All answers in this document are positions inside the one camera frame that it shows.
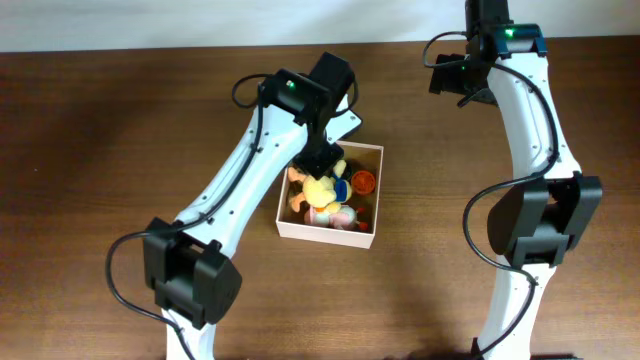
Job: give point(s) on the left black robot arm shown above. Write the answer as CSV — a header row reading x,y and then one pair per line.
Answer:
x,y
296,121

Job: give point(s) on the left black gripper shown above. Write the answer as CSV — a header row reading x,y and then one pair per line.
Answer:
x,y
320,165

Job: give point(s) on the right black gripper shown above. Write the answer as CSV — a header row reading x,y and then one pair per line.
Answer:
x,y
446,79

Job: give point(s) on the black round puck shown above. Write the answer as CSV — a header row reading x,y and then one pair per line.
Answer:
x,y
347,172

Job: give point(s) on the yellow plush duck toy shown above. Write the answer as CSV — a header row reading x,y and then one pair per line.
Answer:
x,y
327,191

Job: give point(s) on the white cardboard box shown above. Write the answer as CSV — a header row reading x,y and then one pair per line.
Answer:
x,y
362,157

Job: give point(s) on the white duck pink hat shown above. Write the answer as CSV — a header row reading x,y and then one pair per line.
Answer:
x,y
346,218

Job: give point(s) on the orange round cage ball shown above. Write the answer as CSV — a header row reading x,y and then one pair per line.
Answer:
x,y
363,182

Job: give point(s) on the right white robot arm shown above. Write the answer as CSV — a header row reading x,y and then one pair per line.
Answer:
x,y
522,227

